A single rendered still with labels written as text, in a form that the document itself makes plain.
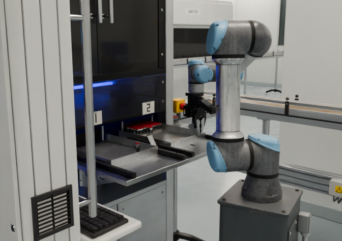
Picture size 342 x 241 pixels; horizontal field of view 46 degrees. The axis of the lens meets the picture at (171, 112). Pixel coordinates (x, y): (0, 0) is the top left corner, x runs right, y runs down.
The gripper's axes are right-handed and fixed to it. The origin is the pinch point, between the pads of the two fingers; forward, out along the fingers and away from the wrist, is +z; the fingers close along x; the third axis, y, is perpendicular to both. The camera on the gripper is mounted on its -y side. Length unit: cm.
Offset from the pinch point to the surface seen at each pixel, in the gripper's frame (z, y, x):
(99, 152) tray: 2.9, 20.8, 43.8
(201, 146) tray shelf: 3.5, -6.0, 6.6
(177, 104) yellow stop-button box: -9.9, 26.3, -15.1
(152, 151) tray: 1.7, 1.1, 31.1
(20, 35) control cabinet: -47, -29, 103
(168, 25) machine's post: -52, 26, -8
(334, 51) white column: -34, -10, -143
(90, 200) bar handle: -1, -27, 85
